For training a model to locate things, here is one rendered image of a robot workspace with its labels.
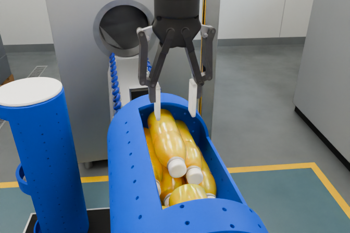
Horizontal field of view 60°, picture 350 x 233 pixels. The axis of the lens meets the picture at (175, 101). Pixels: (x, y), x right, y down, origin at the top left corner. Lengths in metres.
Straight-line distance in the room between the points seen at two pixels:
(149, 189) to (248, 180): 1.92
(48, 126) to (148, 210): 0.93
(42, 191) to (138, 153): 0.99
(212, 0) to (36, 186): 1.13
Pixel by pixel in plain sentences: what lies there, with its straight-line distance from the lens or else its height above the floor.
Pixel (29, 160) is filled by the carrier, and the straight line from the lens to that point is 1.48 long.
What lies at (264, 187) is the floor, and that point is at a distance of 2.42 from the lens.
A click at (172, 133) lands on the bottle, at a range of 0.72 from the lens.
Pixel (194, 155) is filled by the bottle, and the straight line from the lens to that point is 0.75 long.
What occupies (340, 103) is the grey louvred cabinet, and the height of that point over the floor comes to 0.47.
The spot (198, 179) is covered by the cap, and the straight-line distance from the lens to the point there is 0.73.
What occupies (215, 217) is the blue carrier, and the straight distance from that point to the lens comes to 0.49.
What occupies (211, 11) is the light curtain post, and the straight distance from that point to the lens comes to 1.34.
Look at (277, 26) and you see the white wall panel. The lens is 5.57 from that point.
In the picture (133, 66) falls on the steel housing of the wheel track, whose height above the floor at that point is 0.93.
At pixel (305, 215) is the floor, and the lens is 2.31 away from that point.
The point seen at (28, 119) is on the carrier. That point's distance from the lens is 1.36.
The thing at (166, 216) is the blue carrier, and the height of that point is 1.23.
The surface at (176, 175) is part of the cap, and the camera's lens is 0.67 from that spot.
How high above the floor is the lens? 1.60
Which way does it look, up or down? 28 degrees down
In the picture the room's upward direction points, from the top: straight up
